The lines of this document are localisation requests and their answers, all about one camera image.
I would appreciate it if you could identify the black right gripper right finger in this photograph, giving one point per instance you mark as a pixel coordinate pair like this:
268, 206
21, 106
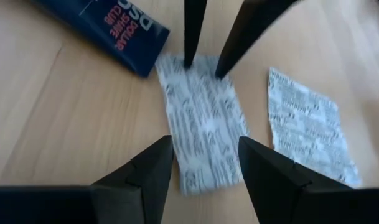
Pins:
270, 186

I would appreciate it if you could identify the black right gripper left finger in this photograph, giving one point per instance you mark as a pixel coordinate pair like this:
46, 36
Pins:
152, 180

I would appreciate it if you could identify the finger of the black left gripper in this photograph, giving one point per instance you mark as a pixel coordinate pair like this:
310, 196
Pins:
193, 28
251, 28

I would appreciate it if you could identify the white printed sachet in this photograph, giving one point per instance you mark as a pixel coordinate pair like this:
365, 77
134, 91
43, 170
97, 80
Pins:
307, 130
204, 124

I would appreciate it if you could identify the navy DSC tube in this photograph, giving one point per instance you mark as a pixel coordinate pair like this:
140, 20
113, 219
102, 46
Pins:
114, 28

